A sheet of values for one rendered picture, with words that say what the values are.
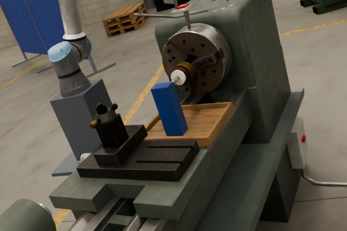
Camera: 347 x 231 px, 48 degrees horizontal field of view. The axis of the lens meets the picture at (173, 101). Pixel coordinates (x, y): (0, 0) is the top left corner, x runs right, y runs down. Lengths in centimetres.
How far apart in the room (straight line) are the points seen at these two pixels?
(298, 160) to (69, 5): 154
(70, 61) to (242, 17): 83
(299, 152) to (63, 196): 144
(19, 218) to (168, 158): 52
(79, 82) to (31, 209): 98
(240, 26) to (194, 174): 82
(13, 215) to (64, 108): 98
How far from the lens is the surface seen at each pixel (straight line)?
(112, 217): 138
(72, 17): 196
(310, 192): 257
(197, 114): 175
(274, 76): 225
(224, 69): 176
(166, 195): 122
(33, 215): 102
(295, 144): 237
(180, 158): 128
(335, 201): 250
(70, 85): 190
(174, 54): 175
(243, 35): 185
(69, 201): 145
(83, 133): 195
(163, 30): 200
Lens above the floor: 161
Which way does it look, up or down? 21 degrees down
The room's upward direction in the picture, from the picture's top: 18 degrees counter-clockwise
